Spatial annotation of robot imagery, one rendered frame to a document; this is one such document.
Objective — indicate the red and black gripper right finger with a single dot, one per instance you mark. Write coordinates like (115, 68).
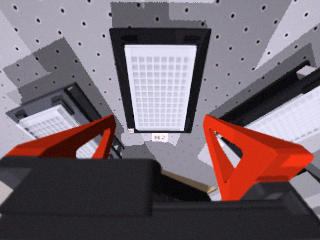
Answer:
(265, 158)

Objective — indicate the white well plate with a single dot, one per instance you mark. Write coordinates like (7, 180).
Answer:
(51, 121)
(294, 121)
(155, 72)

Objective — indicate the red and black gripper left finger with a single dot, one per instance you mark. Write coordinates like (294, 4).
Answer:
(67, 142)

